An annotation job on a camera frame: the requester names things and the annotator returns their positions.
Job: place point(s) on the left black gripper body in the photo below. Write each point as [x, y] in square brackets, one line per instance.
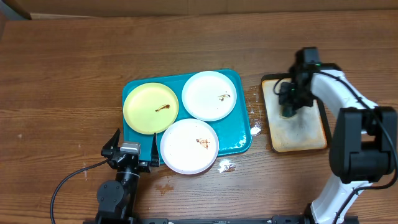
[142, 166]

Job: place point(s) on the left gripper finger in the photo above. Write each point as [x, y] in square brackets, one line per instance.
[112, 145]
[154, 154]

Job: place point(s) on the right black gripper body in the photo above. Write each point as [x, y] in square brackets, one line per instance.
[296, 96]

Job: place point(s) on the green yellow sponge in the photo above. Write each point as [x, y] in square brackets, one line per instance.
[288, 111]

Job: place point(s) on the yellow plate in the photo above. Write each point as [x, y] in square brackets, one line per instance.
[150, 108]

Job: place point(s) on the white plate with brown stain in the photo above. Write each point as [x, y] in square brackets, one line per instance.
[209, 96]

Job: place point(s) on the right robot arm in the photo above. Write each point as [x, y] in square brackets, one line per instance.
[363, 154]

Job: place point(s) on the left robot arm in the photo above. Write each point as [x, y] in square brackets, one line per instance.
[117, 197]

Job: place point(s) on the black tray with soapy water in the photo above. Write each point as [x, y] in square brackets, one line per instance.
[308, 129]

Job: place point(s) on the pale pink plate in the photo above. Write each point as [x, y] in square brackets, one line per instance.
[189, 146]

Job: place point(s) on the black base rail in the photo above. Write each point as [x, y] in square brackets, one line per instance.
[278, 219]

